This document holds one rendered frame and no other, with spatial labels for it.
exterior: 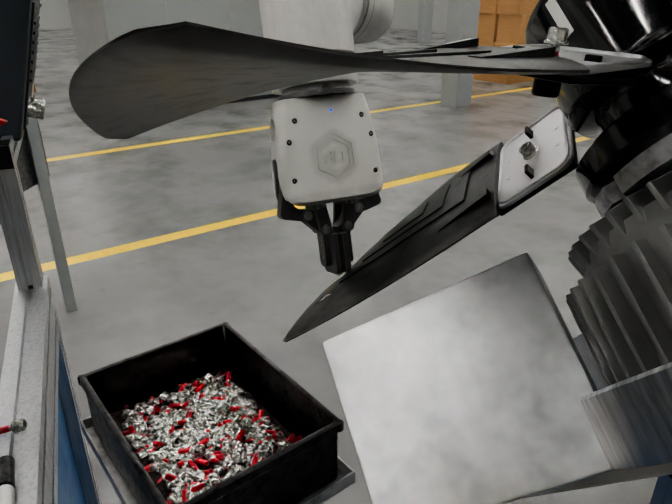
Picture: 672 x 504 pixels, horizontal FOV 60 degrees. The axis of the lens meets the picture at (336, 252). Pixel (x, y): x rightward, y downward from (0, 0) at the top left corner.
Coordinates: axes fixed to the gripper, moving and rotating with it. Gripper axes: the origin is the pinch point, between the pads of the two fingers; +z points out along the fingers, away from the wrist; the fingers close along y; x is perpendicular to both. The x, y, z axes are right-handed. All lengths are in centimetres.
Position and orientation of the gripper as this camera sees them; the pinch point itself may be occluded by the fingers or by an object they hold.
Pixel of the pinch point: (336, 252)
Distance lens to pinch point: 58.1
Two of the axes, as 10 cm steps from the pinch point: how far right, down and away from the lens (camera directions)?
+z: 1.3, 9.8, 1.5
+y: 9.2, -1.7, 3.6
